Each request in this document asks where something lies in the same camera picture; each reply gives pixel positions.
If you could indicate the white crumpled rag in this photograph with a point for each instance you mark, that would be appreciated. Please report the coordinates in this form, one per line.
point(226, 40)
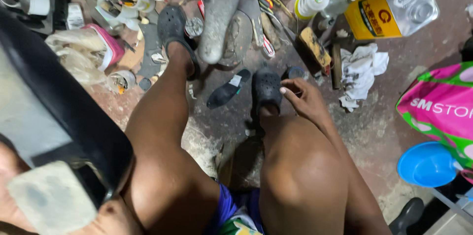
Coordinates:
point(362, 70)

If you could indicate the small tipped white cup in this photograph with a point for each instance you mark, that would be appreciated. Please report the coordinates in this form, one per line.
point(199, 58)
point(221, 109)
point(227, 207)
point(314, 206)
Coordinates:
point(123, 81)

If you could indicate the clear glass bottle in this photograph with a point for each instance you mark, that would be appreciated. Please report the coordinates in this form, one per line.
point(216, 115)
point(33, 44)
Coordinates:
point(338, 4)

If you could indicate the yellow adhesive tin can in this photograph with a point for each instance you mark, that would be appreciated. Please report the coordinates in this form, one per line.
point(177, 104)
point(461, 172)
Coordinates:
point(384, 9)

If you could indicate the black perforated clog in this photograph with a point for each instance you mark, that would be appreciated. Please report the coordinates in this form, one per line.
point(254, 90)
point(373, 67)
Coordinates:
point(172, 24)
point(266, 85)

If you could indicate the pink white plastic container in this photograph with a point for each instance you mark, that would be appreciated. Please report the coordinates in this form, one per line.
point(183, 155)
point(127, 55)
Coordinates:
point(111, 48)

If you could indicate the person's leg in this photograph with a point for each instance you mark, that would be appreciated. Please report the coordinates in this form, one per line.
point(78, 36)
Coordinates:
point(303, 176)
point(162, 146)

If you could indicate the stained wooden brush block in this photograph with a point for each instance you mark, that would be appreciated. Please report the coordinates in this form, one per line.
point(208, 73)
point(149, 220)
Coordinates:
point(314, 48)

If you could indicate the person's right leg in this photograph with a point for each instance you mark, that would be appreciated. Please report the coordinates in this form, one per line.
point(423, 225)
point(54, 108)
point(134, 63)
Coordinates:
point(303, 176)

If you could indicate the black rubber shoe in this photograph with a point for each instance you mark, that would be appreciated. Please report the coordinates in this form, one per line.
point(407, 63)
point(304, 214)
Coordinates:
point(408, 214)

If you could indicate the brown wooden stick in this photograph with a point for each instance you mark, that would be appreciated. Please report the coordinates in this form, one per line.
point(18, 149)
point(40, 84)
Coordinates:
point(336, 67)

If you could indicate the person's left leg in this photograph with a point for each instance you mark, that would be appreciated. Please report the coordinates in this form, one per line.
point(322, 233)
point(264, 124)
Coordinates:
point(162, 146)

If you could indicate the black insole with white label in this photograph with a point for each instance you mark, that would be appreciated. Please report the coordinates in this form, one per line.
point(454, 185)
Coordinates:
point(225, 92)

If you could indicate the white thread spool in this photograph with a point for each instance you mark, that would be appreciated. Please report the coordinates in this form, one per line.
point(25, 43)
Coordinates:
point(312, 2)

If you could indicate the grey leather piece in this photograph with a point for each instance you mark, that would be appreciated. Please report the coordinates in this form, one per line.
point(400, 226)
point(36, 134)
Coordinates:
point(150, 54)

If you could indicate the blue patterned shorts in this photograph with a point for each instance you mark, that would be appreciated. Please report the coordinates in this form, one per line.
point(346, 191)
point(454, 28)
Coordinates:
point(232, 213)

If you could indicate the red utility cutter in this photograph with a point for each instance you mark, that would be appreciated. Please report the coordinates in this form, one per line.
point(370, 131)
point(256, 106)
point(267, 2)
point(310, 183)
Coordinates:
point(201, 9)

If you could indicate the person's right hand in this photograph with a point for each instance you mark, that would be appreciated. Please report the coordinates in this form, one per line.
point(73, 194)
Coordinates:
point(308, 102)

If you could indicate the round worn grey anvil foot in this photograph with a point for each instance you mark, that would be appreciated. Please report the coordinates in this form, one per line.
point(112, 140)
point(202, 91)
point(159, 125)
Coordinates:
point(240, 39)

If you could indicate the small round blue-rimmed tin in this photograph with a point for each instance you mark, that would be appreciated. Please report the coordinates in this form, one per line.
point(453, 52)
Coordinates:
point(295, 72)

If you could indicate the blue plastic bowl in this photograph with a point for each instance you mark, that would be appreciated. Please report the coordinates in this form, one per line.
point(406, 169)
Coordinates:
point(425, 164)

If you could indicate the round silver metal tin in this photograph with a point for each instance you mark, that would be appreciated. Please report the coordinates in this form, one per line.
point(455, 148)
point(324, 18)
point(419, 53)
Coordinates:
point(194, 27)

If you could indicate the pink green shopping bag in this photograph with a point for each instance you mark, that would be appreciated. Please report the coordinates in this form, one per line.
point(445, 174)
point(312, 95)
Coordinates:
point(439, 105)

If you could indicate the crumpled clear plastic bag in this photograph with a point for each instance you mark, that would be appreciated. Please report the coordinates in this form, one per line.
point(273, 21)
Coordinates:
point(77, 55)

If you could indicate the white paper packet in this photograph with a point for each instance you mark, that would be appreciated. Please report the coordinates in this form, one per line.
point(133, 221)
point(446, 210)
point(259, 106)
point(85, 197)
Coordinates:
point(75, 16)

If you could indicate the person's left hand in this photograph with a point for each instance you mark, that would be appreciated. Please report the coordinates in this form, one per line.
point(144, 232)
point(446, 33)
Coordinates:
point(22, 198)

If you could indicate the grey metal box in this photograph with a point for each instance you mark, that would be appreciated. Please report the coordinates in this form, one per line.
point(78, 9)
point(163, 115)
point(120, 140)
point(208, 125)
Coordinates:
point(452, 220)

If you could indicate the large black shoe grey sole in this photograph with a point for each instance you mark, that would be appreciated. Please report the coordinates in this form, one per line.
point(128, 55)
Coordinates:
point(74, 116)

